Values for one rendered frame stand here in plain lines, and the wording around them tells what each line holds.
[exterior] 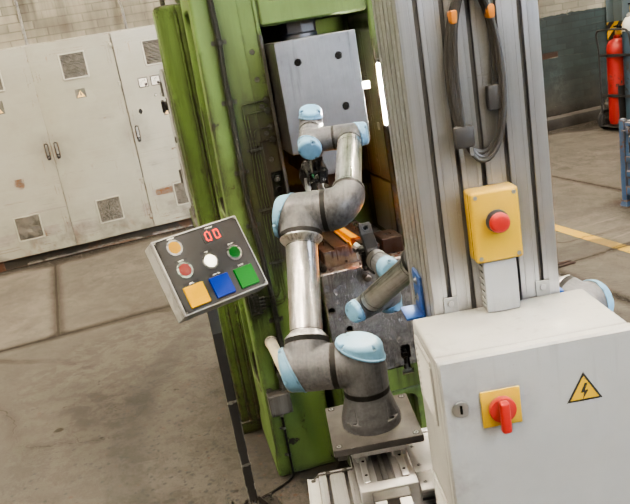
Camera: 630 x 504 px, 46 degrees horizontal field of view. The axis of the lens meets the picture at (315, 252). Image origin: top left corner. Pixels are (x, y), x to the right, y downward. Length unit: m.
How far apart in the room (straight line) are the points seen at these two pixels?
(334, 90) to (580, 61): 8.22
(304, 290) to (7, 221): 6.24
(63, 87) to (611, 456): 6.93
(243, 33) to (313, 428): 1.62
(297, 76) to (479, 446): 1.70
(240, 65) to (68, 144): 5.15
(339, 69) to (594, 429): 1.73
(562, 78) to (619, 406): 9.36
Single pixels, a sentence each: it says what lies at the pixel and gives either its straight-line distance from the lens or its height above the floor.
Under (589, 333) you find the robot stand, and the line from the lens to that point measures 1.34.
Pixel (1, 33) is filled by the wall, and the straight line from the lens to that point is 8.49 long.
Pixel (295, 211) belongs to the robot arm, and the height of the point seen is 1.34.
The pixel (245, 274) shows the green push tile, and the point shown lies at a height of 1.01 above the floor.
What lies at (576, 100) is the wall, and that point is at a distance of 10.79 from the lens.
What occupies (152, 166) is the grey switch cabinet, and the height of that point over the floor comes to 0.72.
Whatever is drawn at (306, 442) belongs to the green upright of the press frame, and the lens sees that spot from 3.27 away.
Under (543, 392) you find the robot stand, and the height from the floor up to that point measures 1.14.
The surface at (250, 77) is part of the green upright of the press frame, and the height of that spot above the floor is 1.66.
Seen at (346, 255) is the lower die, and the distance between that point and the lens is 2.86.
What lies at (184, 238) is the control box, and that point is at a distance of 2.61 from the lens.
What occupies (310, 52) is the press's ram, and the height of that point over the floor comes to 1.71.
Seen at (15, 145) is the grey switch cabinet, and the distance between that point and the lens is 7.86.
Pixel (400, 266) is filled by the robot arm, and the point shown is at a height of 1.09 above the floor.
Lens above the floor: 1.78
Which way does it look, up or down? 16 degrees down
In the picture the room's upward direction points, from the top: 10 degrees counter-clockwise
